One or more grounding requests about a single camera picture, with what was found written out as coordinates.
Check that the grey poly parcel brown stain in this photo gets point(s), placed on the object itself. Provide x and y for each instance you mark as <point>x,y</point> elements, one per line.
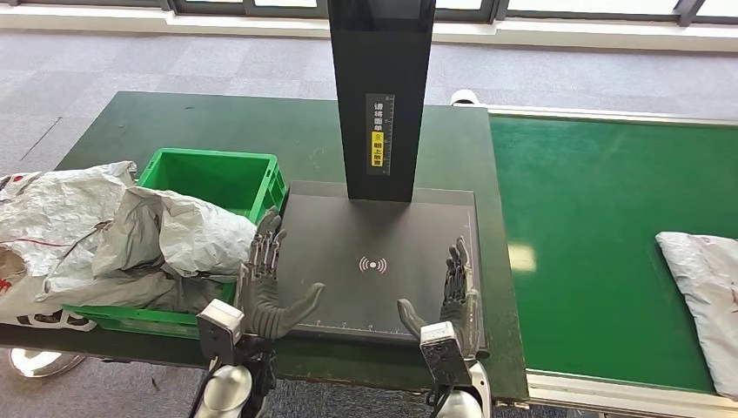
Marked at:
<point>196,236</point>

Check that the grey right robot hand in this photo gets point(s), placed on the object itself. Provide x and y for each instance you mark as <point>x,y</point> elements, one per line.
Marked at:
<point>464,314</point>

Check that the green conveyor belt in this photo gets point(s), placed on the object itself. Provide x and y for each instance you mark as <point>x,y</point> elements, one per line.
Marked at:
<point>576,202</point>

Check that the black yellow label sticker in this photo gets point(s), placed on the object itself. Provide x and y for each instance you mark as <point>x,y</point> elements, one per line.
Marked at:
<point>380,132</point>

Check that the chrome round stand base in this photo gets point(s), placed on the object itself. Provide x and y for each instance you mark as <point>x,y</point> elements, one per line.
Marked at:
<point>40,364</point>

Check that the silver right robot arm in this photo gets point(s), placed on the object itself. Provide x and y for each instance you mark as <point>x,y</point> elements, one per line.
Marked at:
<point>461,404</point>

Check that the grey poly parcel red stain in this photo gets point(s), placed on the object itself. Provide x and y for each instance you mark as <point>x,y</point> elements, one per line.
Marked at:
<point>127,288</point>

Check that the green plastic crate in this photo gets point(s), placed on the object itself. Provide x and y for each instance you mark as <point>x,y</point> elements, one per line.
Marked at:
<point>219,179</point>

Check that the plain grey poly parcel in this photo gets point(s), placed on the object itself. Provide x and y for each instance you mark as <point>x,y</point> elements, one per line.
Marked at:
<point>709,288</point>

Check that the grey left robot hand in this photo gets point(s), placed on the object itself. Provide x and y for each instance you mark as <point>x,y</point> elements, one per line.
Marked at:
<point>262,311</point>

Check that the black inbound scanner machine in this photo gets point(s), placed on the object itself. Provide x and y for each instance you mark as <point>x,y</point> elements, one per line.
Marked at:
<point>346,242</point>

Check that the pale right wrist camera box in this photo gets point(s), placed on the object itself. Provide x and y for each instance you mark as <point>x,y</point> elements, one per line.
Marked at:
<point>444,355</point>

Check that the dark green table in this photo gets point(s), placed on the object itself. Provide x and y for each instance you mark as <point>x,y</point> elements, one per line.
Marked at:
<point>173,124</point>

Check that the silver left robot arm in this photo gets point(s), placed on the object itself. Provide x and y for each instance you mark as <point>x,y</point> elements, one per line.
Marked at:
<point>228,392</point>

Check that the white woven sack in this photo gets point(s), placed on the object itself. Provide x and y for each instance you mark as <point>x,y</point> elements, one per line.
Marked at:
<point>46,213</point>

